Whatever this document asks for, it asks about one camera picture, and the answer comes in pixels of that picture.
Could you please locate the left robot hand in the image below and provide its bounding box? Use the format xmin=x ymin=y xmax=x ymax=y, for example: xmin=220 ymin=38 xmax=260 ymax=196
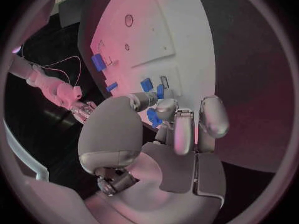
xmin=77 ymin=92 xmax=231 ymax=224

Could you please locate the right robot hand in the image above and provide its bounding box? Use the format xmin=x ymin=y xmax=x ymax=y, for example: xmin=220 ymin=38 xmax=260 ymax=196
xmin=70 ymin=100 xmax=97 ymax=124

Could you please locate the white task board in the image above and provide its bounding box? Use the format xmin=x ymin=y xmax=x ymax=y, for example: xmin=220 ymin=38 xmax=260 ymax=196
xmin=90 ymin=0 xmax=217 ymax=105

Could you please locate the blue peg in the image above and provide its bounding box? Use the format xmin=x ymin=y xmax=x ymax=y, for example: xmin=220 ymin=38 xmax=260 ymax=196
xmin=105 ymin=82 xmax=119 ymax=93

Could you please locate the blue block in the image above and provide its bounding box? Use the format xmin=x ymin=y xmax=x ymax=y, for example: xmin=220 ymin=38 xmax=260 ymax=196
xmin=90 ymin=53 xmax=107 ymax=72
xmin=140 ymin=78 xmax=154 ymax=93

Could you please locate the blue plug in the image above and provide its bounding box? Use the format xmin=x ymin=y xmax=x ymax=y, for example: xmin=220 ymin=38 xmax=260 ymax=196
xmin=155 ymin=84 xmax=165 ymax=100

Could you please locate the white cable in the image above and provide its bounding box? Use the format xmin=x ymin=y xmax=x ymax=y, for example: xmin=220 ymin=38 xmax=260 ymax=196
xmin=16 ymin=49 xmax=82 ymax=88

